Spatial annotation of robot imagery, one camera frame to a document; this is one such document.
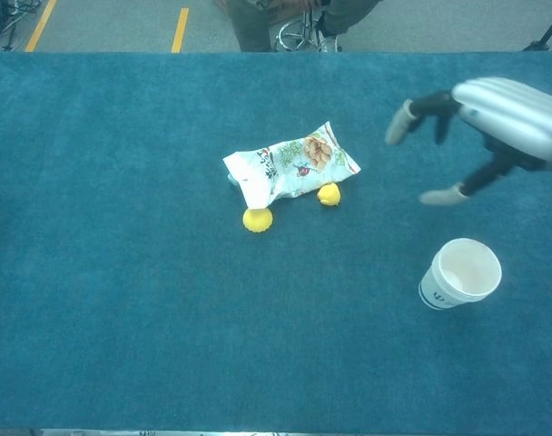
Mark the long yellow floor tape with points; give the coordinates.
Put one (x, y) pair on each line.
(41, 25)

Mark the black tripod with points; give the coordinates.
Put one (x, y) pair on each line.
(546, 34)

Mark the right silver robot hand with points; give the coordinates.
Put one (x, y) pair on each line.
(512, 113)

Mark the short yellow floor tape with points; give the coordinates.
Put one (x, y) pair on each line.
(180, 29)

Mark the white snack bag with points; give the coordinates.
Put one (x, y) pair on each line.
(285, 170)

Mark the pale green die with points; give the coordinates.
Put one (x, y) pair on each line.
(232, 181)

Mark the white paper cup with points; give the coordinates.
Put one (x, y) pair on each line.
(466, 272)

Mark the teal carpet table cover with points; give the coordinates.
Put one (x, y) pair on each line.
(121, 295)

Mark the metal frame clutter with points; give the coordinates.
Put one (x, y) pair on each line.
(6, 20)

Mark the person in olive trousers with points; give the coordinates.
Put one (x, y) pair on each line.
(251, 27)

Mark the chrome stool base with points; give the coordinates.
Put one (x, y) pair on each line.
(294, 36)

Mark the yellow dome cap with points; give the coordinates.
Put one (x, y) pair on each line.
(257, 221)

